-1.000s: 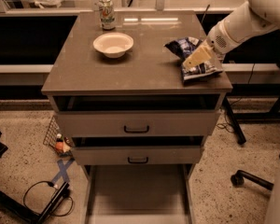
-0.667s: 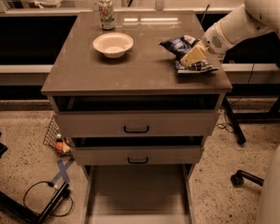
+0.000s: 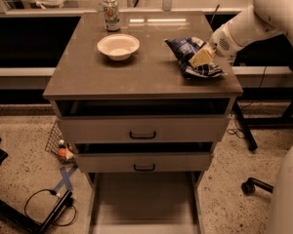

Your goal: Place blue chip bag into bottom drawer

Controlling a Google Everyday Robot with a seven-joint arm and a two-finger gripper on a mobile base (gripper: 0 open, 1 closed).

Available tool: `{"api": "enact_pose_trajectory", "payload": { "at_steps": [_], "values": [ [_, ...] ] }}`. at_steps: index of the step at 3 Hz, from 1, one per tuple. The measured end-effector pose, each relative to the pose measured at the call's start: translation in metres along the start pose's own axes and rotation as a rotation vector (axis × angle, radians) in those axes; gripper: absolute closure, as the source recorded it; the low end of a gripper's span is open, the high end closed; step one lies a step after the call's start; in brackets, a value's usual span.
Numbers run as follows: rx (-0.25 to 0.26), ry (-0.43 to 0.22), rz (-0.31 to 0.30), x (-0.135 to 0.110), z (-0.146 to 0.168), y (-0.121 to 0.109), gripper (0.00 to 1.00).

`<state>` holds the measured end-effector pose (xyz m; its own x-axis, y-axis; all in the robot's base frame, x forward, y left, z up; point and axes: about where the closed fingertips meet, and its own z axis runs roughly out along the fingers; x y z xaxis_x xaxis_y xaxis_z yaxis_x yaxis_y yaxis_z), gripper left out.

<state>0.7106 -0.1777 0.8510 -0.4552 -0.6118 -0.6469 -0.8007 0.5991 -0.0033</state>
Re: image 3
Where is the orange bottle in basket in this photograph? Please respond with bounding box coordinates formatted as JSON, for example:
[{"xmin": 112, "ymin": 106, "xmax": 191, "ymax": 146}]
[{"xmin": 58, "ymin": 139, "xmax": 66, "ymax": 160}]

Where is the green soda can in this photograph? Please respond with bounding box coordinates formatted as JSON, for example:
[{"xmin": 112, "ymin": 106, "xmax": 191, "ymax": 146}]
[{"xmin": 103, "ymin": 0, "xmax": 120, "ymax": 31}]

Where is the black cable loop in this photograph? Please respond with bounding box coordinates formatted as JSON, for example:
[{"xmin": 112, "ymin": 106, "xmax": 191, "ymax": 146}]
[{"xmin": 23, "ymin": 188, "xmax": 78, "ymax": 227}]

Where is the open bottom drawer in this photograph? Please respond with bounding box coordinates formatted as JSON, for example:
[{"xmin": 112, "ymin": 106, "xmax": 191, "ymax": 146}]
[{"xmin": 87, "ymin": 172, "xmax": 204, "ymax": 234}]

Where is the drawer with black handle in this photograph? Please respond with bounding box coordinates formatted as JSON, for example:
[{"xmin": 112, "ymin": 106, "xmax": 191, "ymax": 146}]
[
  {"xmin": 74, "ymin": 152, "xmax": 212, "ymax": 173},
  {"xmin": 57, "ymin": 116, "xmax": 229, "ymax": 143}
]

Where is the grey drawer cabinet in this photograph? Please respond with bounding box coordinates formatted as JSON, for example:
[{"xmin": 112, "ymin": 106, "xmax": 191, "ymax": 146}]
[{"xmin": 44, "ymin": 12, "xmax": 242, "ymax": 233}]

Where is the white paper bowl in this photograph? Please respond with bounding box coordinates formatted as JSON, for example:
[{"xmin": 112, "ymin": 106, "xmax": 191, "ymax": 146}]
[{"xmin": 97, "ymin": 34, "xmax": 140, "ymax": 61}]

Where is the blue chip bag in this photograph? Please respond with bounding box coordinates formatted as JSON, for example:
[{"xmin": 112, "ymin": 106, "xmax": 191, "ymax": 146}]
[{"xmin": 165, "ymin": 37, "xmax": 223, "ymax": 78}]

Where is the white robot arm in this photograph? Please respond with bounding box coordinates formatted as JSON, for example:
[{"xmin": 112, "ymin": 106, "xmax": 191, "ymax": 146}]
[{"xmin": 189, "ymin": 0, "xmax": 293, "ymax": 234}]

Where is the top drawer with black handle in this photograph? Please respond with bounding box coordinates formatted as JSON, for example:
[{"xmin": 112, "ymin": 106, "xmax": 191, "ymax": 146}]
[{"xmin": 57, "ymin": 116, "xmax": 229, "ymax": 143}]

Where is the black power strip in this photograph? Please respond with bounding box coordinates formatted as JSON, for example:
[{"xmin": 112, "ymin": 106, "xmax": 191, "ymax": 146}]
[{"xmin": 38, "ymin": 190, "xmax": 72, "ymax": 234}]

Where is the wire basket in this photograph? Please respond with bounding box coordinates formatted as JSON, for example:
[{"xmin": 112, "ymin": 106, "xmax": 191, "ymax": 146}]
[{"xmin": 45, "ymin": 122, "xmax": 75, "ymax": 164}]

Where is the black office chair base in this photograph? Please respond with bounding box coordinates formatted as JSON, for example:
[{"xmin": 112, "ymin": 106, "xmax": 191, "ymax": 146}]
[{"xmin": 241, "ymin": 177, "xmax": 273, "ymax": 195}]

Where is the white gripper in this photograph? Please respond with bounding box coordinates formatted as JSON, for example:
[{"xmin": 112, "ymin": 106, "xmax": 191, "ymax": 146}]
[{"xmin": 188, "ymin": 23, "xmax": 241, "ymax": 68}]

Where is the black table leg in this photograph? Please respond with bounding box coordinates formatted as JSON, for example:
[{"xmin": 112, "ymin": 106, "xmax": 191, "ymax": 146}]
[{"xmin": 232, "ymin": 101, "xmax": 258, "ymax": 151}]

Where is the middle drawer with black handle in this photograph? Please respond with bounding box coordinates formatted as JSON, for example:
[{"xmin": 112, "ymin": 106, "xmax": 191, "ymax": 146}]
[{"xmin": 74, "ymin": 152, "xmax": 212, "ymax": 173}]

